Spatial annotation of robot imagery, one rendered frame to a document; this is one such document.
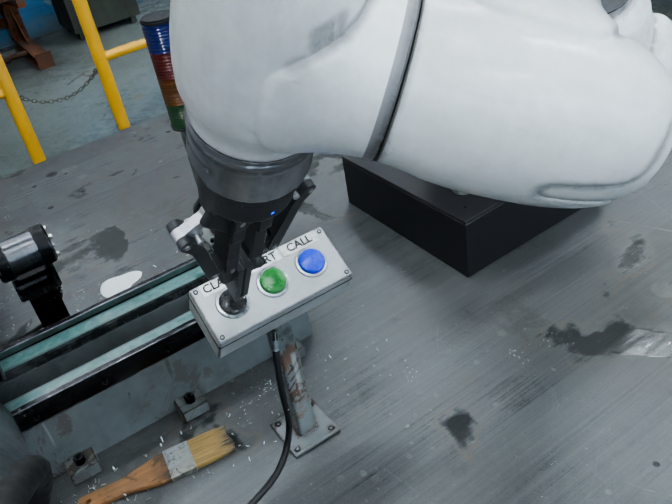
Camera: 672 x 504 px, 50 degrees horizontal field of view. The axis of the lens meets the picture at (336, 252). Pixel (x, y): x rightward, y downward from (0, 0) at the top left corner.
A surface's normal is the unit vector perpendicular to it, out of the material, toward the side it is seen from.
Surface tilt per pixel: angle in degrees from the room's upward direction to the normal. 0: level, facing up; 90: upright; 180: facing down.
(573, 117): 68
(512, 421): 0
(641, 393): 0
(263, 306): 33
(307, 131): 117
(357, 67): 79
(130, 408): 90
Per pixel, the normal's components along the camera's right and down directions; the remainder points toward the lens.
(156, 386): 0.55, 0.43
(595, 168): 0.11, 0.67
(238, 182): -0.12, 0.88
